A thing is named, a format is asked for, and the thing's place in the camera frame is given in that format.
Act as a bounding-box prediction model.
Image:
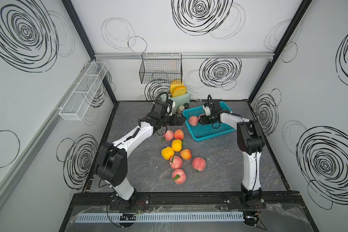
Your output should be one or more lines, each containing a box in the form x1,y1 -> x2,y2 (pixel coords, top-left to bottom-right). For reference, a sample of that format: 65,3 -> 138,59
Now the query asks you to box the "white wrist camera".
166,99 -> 175,114
203,105 -> 211,116

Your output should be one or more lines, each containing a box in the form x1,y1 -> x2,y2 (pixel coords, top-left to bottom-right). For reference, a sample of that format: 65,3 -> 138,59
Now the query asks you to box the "yellow toast slice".
170,79 -> 183,94
172,86 -> 187,98

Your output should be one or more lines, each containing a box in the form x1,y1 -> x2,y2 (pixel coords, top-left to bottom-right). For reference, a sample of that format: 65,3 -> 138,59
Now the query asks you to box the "white toaster power cable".
186,90 -> 203,102

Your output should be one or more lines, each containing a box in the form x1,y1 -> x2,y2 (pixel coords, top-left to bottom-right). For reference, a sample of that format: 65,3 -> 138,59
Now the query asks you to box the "black corner frame post left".
61,0 -> 119,106

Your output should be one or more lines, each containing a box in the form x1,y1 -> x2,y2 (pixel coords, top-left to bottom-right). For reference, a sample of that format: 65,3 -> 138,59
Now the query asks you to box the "orange wrinkled peach upper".
174,129 -> 184,141

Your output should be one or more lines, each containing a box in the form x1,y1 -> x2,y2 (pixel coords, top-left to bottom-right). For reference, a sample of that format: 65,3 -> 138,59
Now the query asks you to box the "yellow peach upper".
171,139 -> 183,152

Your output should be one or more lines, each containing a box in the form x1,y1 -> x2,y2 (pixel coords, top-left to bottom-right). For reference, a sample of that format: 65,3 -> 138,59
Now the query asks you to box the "black corner frame post right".
248,0 -> 313,103

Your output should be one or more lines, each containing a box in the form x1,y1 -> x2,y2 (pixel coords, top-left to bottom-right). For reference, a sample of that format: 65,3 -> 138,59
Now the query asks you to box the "grey horizontal wall rail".
94,52 -> 275,60

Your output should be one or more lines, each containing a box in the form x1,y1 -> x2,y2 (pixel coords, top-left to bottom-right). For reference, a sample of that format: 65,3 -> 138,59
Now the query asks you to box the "white slotted cable duct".
75,212 -> 245,223

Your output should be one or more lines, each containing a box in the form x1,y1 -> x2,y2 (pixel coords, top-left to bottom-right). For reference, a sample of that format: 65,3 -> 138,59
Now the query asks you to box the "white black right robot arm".
199,110 -> 265,207

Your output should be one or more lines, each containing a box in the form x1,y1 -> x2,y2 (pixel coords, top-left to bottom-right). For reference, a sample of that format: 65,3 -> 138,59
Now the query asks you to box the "pink peach front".
172,169 -> 187,185

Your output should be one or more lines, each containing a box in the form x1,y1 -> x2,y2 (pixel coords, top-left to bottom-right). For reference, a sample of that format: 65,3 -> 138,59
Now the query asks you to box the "orange wrinkled peach lower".
180,149 -> 192,160

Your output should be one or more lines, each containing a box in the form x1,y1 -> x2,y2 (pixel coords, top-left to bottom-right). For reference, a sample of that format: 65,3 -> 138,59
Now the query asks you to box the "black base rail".
68,191 -> 303,211

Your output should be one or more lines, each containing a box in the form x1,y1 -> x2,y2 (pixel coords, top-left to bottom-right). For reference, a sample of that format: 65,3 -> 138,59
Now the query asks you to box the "teal plastic basket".
183,105 -> 235,142

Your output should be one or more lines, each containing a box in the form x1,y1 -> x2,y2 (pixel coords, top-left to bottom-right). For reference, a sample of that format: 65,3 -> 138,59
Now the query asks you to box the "glass spice jar silver lid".
177,105 -> 185,116

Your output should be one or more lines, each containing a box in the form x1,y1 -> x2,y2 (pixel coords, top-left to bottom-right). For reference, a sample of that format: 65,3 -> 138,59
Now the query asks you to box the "pink peach centre pile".
169,156 -> 183,170

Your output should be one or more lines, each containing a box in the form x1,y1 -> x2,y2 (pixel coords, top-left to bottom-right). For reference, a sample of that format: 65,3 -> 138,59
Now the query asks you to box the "yellow peach lower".
161,147 -> 175,160

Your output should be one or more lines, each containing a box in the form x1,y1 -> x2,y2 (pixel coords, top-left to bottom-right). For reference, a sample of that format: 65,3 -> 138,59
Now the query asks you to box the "yellow peach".
161,147 -> 175,160
171,139 -> 183,152

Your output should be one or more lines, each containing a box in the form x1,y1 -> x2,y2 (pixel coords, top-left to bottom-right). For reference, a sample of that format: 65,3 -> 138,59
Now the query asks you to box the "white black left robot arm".
93,112 -> 186,201

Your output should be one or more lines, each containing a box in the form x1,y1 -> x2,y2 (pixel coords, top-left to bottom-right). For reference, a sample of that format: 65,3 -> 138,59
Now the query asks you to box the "black wire hanging basket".
139,53 -> 183,85

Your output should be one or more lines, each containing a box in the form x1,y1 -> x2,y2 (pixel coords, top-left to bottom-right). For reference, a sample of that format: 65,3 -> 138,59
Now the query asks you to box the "white wire wall shelf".
59,61 -> 108,121

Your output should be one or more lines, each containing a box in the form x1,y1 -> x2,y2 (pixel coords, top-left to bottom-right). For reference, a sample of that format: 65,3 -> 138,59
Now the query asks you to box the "yellow toast slice left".
170,79 -> 183,94

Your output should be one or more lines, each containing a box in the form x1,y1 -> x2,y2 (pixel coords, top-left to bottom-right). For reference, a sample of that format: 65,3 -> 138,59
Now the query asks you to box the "black corner frame post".
248,0 -> 313,103
61,0 -> 119,106

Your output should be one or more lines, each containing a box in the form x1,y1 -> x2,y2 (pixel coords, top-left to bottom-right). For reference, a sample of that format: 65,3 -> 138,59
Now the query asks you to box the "yellow toast slice right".
172,86 -> 187,98

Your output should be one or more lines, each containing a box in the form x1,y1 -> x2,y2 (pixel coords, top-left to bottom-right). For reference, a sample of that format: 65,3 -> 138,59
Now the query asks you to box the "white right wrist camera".
203,105 -> 211,116

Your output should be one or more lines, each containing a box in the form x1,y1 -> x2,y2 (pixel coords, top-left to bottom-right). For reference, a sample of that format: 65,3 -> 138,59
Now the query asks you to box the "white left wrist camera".
166,99 -> 175,114

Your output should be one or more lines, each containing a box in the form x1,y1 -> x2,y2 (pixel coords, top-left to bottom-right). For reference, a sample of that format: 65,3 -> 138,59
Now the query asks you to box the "mint green toaster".
159,91 -> 190,113

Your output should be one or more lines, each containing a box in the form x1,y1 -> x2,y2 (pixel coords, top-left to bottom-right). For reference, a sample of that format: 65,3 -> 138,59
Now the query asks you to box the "orange wrinkled peach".
180,149 -> 192,160
174,129 -> 184,141

